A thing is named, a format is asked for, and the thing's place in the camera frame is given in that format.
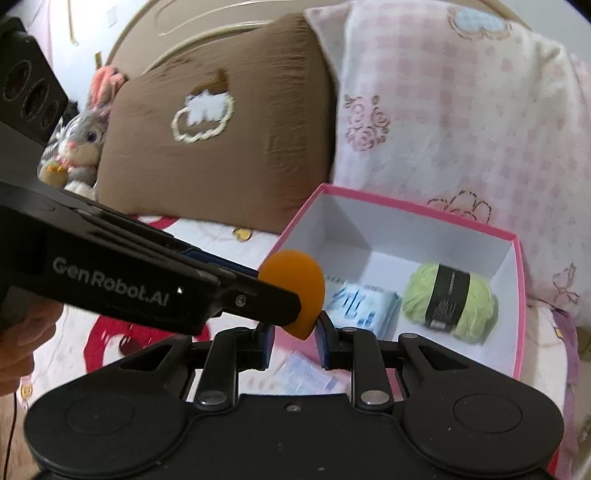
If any blue wet wipes pack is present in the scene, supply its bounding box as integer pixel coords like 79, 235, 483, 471
324, 276, 401, 340

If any person's left hand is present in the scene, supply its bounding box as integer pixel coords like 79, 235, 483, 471
0, 300, 63, 397

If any brown pillow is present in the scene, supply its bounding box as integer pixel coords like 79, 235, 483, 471
96, 13, 335, 233

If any orange makeup sponge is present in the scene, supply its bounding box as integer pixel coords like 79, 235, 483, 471
259, 250, 325, 340

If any pink checkered pillow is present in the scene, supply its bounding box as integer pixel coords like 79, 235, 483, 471
304, 1, 590, 327

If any green yarn ball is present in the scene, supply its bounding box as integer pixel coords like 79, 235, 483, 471
402, 263, 498, 344

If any pink cardboard box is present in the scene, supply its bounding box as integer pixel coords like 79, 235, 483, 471
272, 184, 527, 379

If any beige headboard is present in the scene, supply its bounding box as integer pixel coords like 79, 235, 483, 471
106, 0, 332, 78

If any white blue tissue pack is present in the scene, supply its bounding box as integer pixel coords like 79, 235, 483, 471
266, 350, 346, 395

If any bear pattern bed blanket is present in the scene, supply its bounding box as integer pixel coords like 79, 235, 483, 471
13, 214, 583, 480

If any grey bunny plush toy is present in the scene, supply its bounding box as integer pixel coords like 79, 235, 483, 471
37, 65, 127, 200

